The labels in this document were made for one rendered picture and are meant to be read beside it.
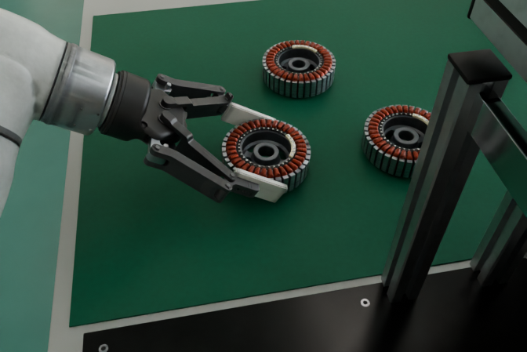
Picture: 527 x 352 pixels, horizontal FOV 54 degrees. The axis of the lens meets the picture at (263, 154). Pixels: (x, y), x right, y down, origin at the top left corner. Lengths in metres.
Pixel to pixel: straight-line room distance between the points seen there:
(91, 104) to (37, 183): 1.26
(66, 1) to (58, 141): 0.96
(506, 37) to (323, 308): 0.32
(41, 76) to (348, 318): 0.38
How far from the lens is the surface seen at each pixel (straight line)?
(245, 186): 0.60
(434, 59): 0.92
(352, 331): 0.54
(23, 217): 1.74
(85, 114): 0.57
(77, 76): 0.56
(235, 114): 0.69
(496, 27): 0.36
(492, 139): 0.36
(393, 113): 0.74
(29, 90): 0.55
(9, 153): 0.56
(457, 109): 0.37
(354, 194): 0.67
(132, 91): 0.58
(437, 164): 0.41
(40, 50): 0.56
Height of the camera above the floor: 1.25
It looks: 46 degrees down
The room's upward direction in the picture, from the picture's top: straight up
